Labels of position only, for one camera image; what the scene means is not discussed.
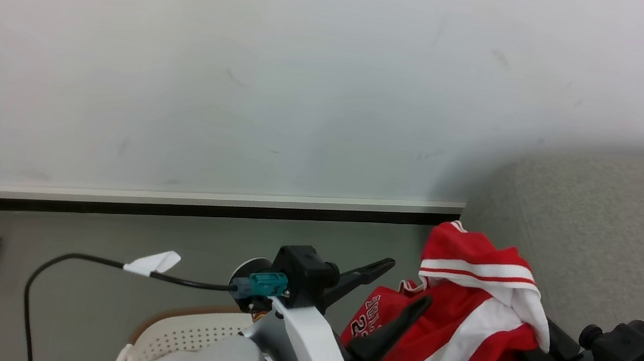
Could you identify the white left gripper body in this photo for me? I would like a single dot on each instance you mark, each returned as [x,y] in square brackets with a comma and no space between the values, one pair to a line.
[312,347]

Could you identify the white and black baseboard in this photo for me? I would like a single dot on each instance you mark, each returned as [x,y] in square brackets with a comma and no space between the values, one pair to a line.
[189,205]

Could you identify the white perforated laundry basket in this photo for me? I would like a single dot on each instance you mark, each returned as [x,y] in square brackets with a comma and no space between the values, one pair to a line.
[174,335]

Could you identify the red and white jersey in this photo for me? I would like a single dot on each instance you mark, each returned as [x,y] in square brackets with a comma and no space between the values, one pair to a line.
[459,331]

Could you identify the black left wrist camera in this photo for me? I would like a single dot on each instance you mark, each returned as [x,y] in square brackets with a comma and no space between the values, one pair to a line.
[302,274]

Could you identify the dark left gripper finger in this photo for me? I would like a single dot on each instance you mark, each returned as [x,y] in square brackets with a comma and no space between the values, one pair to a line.
[359,275]
[388,334]

